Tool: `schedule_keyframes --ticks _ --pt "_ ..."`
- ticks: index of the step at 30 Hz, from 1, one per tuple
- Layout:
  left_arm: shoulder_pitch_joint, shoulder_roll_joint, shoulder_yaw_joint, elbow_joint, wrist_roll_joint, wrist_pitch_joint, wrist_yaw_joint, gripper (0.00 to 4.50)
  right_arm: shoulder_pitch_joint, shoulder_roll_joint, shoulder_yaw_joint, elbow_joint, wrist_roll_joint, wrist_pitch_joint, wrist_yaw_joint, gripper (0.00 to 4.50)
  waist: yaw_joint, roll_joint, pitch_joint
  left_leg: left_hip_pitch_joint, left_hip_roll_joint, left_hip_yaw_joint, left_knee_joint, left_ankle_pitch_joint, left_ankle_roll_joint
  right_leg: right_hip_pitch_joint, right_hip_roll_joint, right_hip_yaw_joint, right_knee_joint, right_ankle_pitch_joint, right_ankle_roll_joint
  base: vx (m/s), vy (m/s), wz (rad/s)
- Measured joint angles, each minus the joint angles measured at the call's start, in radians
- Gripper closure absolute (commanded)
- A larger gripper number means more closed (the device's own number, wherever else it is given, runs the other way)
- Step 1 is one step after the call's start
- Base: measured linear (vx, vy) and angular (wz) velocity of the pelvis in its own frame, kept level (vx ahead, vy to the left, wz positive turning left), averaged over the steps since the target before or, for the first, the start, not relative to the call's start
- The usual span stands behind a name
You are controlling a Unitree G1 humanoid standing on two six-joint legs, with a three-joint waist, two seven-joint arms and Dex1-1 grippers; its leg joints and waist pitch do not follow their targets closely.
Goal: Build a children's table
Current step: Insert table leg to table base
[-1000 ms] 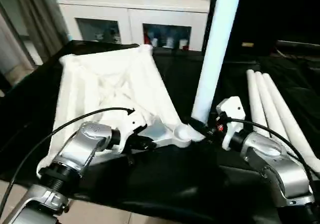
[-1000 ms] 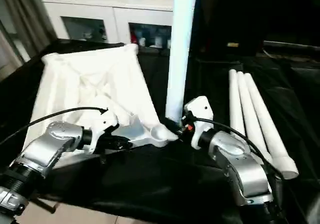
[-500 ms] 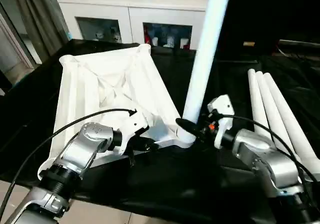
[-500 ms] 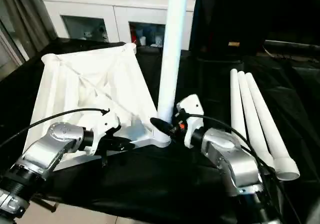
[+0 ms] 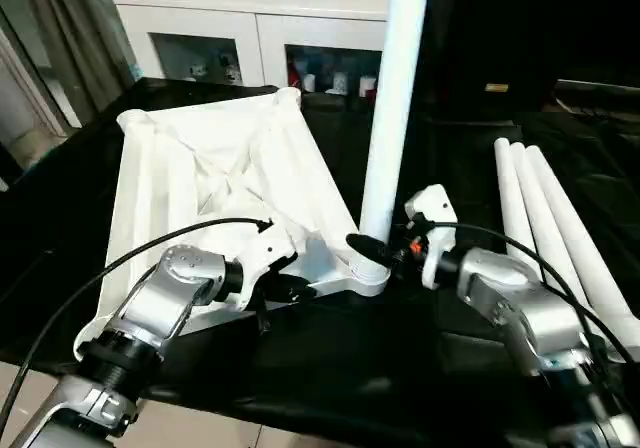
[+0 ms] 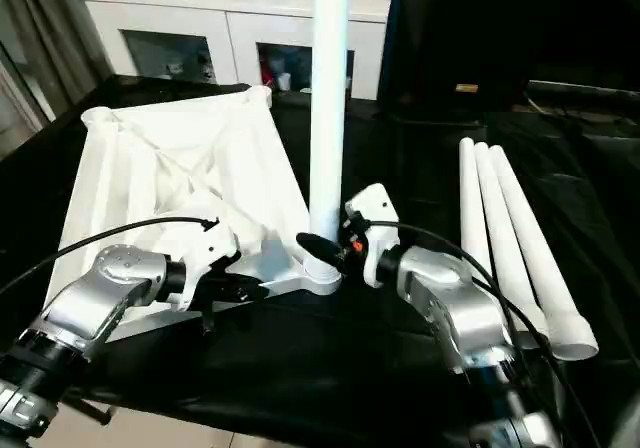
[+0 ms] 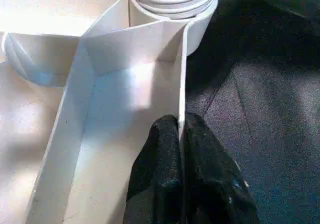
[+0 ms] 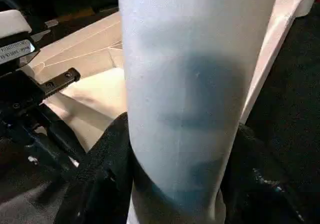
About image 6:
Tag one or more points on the dark metal bar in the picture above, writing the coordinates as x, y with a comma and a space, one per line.
585, 90

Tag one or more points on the white plastic table leg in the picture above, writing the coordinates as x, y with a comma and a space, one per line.
499, 208
327, 118
522, 208
474, 208

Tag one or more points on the grey curtain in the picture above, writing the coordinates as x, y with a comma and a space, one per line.
55, 28

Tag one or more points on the red carton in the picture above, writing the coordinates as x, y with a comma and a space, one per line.
268, 75

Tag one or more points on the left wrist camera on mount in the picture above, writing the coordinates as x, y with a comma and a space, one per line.
210, 245

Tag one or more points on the black table frame leg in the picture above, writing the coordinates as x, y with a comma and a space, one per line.
95, 410

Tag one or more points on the white cup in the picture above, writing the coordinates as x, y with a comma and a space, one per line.
285, 83

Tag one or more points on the white sideboard cabinet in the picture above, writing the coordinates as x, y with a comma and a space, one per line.
200, 13

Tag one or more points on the white plastic table top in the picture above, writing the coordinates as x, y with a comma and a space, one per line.
175, 143

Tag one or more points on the black mat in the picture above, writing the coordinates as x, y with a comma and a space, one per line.
300, 358

